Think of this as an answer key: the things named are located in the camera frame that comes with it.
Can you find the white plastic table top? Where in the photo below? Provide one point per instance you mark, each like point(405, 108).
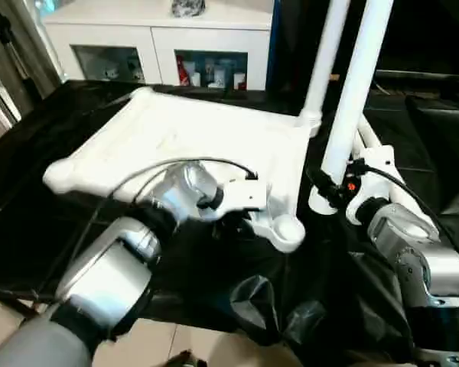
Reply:
point(195, 130)

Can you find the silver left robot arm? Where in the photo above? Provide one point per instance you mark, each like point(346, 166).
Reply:
point(111, 264)

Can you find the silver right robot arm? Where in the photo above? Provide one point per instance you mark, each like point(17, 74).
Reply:
point(417, 244)

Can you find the grey metal bar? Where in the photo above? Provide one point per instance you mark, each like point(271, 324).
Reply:
point(424, 77)

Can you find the black mat cloth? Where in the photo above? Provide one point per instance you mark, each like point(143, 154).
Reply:
point(42, 172)

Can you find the white glass-door cabinet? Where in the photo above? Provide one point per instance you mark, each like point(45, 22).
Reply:
point(157, 38)

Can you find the grey bundle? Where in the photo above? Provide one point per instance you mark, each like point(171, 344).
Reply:
point(188, 7)

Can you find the grey curtain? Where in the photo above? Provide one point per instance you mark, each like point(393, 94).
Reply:
point(19, 57)

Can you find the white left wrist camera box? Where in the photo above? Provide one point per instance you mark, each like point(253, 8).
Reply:
point(241, 195)

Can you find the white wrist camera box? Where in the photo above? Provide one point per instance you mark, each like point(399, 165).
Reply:
point(241, 195)
point(371, 168)

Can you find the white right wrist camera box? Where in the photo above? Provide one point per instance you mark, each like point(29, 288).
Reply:
point(371, 168)

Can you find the black folding table frame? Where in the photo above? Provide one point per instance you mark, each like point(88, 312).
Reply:
point(11, 298)

